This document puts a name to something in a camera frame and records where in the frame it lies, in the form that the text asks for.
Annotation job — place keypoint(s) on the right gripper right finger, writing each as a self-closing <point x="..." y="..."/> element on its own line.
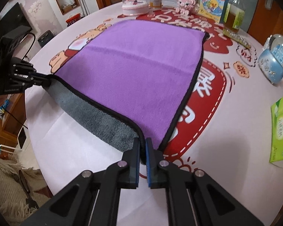
<point x="193" y="198"/>

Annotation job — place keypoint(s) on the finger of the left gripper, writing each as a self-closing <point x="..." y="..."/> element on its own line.
<point x="42" y="83"/>
<point x="40" y="77"/>

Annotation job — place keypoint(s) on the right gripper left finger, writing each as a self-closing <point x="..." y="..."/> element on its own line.
<point x="91" y="198"/>

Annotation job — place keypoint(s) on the purple and grey towel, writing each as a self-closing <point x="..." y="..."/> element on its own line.
<point x="133" y="80"/>

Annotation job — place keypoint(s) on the red plastic basket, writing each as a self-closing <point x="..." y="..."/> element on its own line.
<point x="71" y="20"/>

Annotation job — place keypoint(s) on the cartoon printed tablecloth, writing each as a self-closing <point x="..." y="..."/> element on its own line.
<point x="225" y="130"/>

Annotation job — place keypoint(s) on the beige shaggy rug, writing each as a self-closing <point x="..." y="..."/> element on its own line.
<point x="13" y="205"/>

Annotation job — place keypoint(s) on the green tissue pack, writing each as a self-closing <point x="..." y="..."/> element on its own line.
<point x="276" y="154"/>

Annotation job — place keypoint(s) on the blue snow globe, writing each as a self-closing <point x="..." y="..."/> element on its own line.
<point x="271" y="59"/>

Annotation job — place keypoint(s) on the pink brick block figure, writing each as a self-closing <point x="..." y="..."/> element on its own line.
<point x="187" y="7"/>

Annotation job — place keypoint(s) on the oil bottle with green label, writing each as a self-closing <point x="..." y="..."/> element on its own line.
<point x="234" y="15"/>

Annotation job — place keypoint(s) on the blue duck carton box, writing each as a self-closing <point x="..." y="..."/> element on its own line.
<point x="213" y="9"/>

